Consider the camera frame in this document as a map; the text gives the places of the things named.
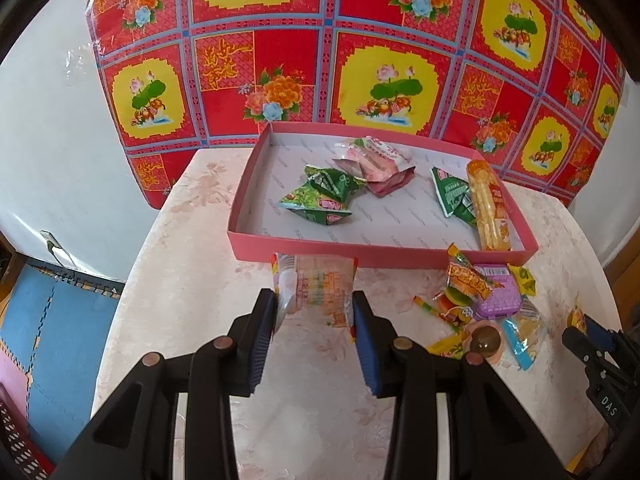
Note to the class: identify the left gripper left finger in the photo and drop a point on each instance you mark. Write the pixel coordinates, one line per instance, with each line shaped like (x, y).
(252, 333)

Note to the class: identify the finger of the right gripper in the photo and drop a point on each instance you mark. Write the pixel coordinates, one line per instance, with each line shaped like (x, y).
(585, 351)
(597, 327)

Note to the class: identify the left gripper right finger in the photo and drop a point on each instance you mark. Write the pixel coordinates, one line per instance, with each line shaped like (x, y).
(374, 339)

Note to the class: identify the clear colourful candy packet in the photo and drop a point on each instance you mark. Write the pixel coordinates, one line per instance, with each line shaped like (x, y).
(321, 286)

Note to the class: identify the small yellow candy packet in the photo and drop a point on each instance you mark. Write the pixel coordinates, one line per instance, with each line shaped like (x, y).
(452, 347)
(527, 285)

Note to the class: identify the burger gummy candy packet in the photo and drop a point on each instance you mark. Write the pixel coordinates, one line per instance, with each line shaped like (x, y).
(465, 288)

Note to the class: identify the round amber jelly cup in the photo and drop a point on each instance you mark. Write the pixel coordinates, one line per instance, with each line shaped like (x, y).
(486, 338)

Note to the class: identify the orange rice cracker packet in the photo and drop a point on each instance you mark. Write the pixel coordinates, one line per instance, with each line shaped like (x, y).
(492, 220)

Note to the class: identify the green triangular snack packet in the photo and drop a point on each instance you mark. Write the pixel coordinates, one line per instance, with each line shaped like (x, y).
(314, 206)
(334, 183)
(454, 196)

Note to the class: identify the peach jelly drink pouch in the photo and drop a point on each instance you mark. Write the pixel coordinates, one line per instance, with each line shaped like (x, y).
(383, 167)

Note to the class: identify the blue-edged clear pastry packet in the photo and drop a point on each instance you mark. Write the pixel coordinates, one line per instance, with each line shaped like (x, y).
(524, 331)

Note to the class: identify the long yellow green candy strip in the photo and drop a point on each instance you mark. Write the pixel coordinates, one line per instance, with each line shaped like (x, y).
(425, 306)

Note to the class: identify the wooden furniture edge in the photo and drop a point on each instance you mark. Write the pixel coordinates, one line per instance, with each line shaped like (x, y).
(623, 276)

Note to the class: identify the purple plastic candy case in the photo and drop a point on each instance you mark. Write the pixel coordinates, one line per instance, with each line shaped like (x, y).
(504, 299)

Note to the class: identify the pink shallow cardboard box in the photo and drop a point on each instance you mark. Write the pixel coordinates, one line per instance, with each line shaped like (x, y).
(403, 230)

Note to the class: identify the blue foam floor mat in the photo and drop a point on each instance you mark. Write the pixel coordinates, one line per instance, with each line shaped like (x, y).
(55, 331)

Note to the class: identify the pink foam floor mat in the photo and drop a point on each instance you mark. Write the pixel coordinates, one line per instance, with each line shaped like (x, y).
(13, 388)

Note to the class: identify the red perforated basket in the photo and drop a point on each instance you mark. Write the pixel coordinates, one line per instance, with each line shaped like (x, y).
(21, 459)

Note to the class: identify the red floral patterned cloth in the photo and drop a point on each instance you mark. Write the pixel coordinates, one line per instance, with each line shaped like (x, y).
(533, 85)

